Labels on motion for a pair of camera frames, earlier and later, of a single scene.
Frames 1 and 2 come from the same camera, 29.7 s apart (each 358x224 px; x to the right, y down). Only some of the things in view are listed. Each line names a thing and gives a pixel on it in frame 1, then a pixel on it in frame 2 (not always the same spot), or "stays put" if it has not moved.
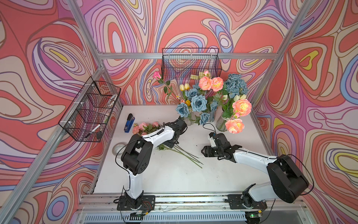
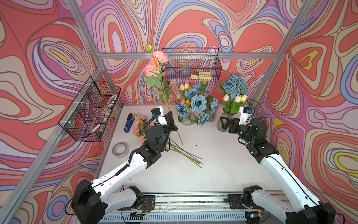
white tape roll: x=117 y=147 stays put
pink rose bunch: x=207 y=83 → x=155 y=71
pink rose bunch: x=241 y=108 → x=139 y=126
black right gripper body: x=212 y=152 → x=241 y=130
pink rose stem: x=178 y=149 stays put
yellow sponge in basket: x=201 y=74 stays put
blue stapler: x=130 y=122 stays put
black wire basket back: x=185 y=63 stays put
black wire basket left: x=86 y=119 stays put
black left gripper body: x=171 y=144 → x=164 y=132
